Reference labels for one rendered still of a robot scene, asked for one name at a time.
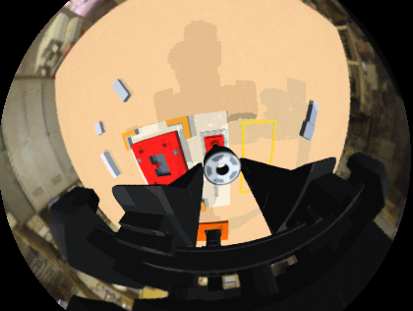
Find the black toy wheel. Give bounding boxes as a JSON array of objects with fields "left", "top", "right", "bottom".
[{"left": 203, "top": 145, "right": 242, "bottom": 184}]

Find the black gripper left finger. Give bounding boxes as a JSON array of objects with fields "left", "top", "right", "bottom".
[{"left": 112, "top": 162, "right": 203, "bottom": 247}]

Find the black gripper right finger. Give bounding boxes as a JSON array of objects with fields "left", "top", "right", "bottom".
[{"left": 239, "top": 156, "right": 337, "bottom": 234}]

